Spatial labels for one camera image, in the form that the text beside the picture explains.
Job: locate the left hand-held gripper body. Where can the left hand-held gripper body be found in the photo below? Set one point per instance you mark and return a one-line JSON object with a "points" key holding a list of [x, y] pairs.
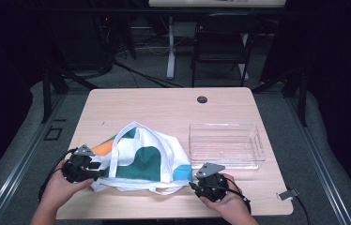
{"points": [[75, 170]]}

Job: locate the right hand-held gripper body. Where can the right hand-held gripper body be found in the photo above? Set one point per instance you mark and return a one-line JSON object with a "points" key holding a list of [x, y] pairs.
{"points": [[212, 187]]}

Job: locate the clear plastic tray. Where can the clear plastic tray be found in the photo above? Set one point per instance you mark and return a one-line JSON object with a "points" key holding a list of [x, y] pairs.
{"points": [[226, 146]]}

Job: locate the white patterned tote bag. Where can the white patterned tote bag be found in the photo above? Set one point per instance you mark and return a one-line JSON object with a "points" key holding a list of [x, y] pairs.
{"points": [[147, 159]]}

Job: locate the person's left hand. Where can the person's left hand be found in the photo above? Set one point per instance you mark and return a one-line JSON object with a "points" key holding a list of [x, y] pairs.
{"points": [[57, 190]]}

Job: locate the person's right hand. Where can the person's right hand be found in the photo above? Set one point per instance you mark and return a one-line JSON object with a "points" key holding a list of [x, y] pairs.
{"points": [[234, 203]]}

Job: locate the black metal stand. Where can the black metal stand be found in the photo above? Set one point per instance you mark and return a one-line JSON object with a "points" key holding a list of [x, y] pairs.
{"points": [[47, 93], [303, 97]]}

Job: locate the round grey table grommet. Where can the round grey table grommet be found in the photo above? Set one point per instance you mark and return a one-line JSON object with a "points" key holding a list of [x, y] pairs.
{"points": [[202, 99]]}

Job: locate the dark equipment cabinet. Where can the dark equipment cabinet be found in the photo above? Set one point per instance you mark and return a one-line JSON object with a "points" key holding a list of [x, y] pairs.
{"points": [[83, 40]]}

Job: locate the light desk with white legs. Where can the light desk with white legs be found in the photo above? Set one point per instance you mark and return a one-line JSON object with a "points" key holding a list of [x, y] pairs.
{"points": [[171, 47]]}

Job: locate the black folding chair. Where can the black folding chair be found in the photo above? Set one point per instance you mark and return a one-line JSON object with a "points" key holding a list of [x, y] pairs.
{"points": [[223, 40]]}

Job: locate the aluminium floor rail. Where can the aluminium floor rail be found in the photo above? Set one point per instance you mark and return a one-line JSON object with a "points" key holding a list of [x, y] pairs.
{"points": [[323, 165], [17, 159]]}

